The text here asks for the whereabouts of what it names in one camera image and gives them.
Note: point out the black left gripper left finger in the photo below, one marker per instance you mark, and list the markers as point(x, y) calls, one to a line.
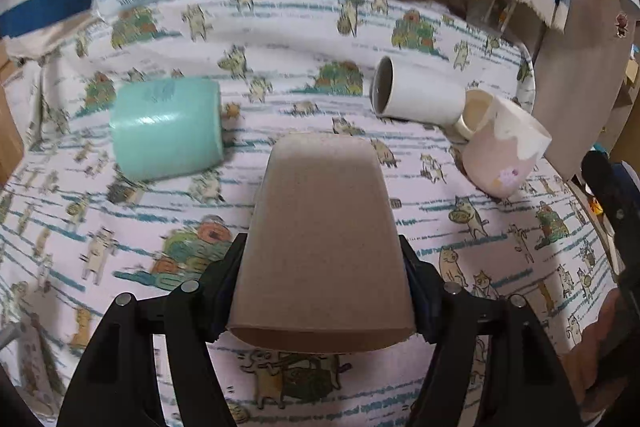
point(116, 381)

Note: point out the white cylindrical cup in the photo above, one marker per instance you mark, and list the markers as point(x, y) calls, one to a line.
point(414, 93)

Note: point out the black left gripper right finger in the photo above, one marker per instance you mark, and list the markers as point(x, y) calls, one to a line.
point(496, 344)

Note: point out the beige speckled cup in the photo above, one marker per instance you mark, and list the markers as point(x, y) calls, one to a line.
point(322, 269)

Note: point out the person's right hand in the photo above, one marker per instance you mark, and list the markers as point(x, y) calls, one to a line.
point(581, 364)

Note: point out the pink cup with cream glaze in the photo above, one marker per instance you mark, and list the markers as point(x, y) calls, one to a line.
point(504, 148)

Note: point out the cream small cup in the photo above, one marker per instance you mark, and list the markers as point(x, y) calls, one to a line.
point(476, 105)

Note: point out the mint green cup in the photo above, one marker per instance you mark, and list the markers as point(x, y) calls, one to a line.
point(163, 128)

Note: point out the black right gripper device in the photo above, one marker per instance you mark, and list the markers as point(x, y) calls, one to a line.
point(615, 185)

